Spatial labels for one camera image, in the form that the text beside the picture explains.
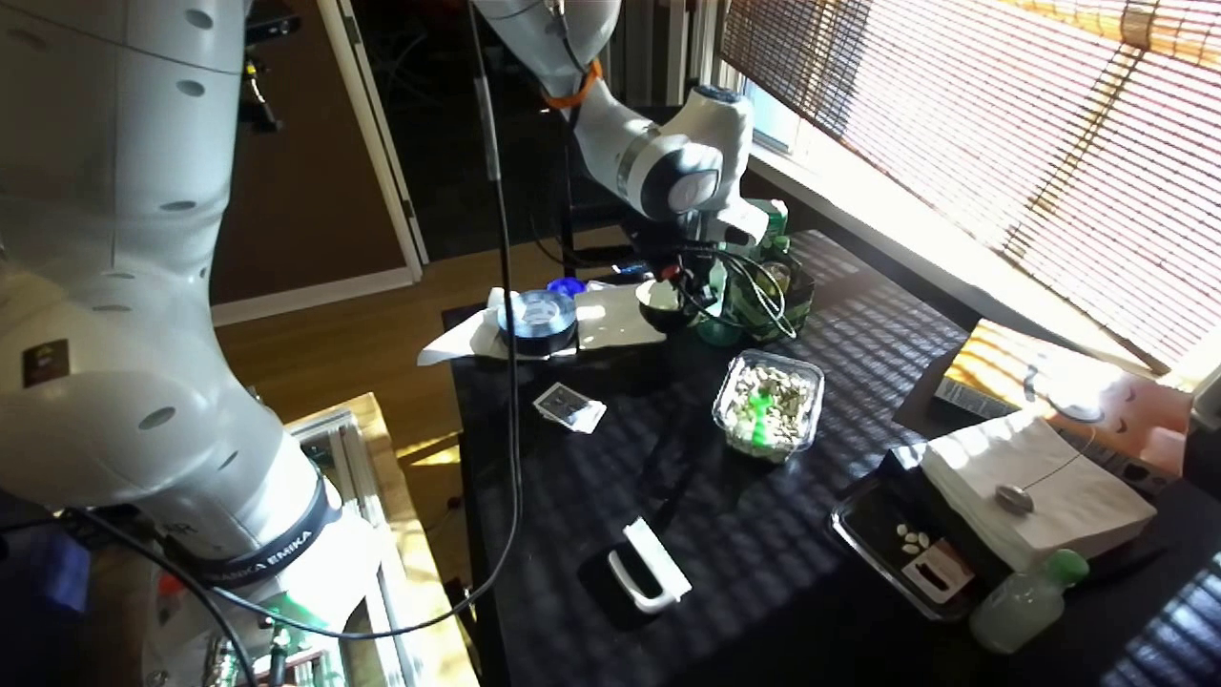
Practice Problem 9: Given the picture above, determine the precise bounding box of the yellow book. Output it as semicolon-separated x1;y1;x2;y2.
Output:
935;321;1127;419

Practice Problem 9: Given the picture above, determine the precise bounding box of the bamboo window blind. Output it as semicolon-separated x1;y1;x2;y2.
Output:
722;0;1221;365

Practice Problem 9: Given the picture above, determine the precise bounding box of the small orange white card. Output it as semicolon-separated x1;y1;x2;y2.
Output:
905;542;972;604

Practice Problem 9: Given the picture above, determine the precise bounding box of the clear lunch box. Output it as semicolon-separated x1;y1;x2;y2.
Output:
709;351;824;463

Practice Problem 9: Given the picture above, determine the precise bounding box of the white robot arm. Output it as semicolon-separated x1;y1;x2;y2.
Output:
0;0;367;687

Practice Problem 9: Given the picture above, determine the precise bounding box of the green cap plastic bottle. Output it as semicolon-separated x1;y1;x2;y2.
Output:
968;551;1092;655

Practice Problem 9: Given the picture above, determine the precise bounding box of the black plastic tray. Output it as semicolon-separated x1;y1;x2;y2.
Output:
833;459;1006;622

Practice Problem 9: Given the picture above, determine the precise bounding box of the white rectangular handle piece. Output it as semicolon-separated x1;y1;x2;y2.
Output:
606;518;690;616

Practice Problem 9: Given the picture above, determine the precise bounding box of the white ceramic bowl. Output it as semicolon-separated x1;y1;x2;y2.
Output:
636;284;694;337

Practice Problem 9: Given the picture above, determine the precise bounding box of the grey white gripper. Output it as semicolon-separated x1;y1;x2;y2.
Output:
656;204;769;315

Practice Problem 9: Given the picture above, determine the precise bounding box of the blue disc spindle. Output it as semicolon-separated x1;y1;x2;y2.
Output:
503;289;576;351

